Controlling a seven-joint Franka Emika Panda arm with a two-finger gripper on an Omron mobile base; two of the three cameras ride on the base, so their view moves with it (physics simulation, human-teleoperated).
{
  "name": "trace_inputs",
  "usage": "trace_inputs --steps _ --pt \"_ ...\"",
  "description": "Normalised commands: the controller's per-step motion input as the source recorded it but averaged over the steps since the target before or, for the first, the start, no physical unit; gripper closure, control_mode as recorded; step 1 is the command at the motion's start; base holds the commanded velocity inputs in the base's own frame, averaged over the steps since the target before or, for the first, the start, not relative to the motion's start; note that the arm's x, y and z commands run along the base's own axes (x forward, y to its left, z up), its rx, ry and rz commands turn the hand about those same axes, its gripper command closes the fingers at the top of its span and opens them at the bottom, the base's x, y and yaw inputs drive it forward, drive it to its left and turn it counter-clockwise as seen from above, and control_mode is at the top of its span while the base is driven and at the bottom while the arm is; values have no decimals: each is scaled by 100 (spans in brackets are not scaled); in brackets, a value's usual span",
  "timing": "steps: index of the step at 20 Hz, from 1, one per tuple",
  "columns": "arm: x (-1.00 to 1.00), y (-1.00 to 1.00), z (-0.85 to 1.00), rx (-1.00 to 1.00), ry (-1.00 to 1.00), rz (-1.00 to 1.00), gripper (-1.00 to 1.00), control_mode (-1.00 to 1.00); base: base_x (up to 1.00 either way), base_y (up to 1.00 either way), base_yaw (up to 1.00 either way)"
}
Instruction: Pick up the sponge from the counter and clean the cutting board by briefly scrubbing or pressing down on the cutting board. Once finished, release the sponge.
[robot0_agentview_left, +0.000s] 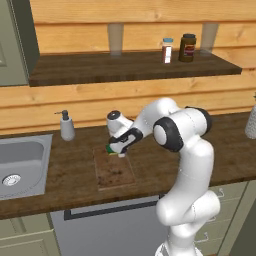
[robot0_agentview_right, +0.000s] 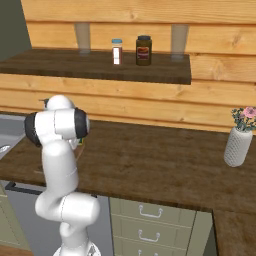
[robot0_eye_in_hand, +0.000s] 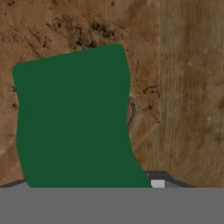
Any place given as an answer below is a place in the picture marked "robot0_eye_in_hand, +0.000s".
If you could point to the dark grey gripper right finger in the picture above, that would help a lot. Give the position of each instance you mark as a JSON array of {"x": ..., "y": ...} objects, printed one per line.
[{"x": 163, "y": 179}]

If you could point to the green sponge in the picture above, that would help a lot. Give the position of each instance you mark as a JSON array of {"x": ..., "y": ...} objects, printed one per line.
[{"x": 73, "y": 116}]

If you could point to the brown mottled cutting board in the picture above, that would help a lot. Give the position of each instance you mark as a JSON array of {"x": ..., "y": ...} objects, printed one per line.
[{"x": 73, "y": 23}]

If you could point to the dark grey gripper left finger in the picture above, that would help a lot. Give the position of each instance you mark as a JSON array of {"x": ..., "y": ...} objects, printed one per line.
[{"x": 17, "y": 184}]

